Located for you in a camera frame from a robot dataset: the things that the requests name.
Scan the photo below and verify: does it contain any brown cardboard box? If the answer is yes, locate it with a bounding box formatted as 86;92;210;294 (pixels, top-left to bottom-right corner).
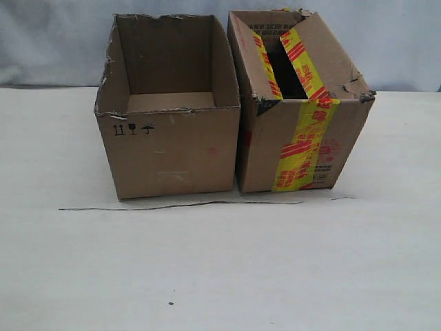
94;14;240;200

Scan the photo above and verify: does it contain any cardboard box with yellow tape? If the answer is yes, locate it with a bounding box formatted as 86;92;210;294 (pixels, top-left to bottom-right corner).
227;10;376;192

